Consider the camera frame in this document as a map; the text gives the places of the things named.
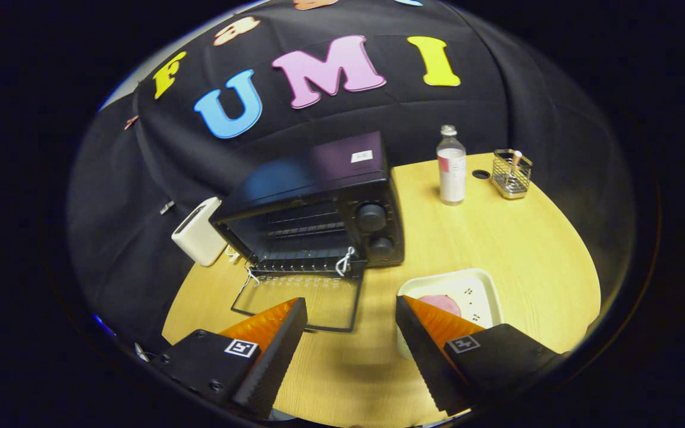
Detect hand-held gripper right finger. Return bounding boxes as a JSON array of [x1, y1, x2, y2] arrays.
[[395, 295, 569, 417]]

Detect black toaster oven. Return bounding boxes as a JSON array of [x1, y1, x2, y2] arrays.
[[209, 131, 406, 333]]

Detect white bread toaster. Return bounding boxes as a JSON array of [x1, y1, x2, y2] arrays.
[[171, 197, 228, 267]]

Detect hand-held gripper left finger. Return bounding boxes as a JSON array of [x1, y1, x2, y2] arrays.
[[152, 297, 309, 420]]

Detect clear plastic bottle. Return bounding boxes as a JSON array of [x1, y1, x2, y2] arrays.
[[436, 125, 467, 206]]

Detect cream square plate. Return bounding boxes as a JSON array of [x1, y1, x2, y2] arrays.
[[396, 267, 504, 360]]

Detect wire mesh basket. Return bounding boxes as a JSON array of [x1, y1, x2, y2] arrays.
[[491, 149, 533, 200]]

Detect pink ham slice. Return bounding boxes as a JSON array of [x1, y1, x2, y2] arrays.
[[420, 294, 462, 317]]

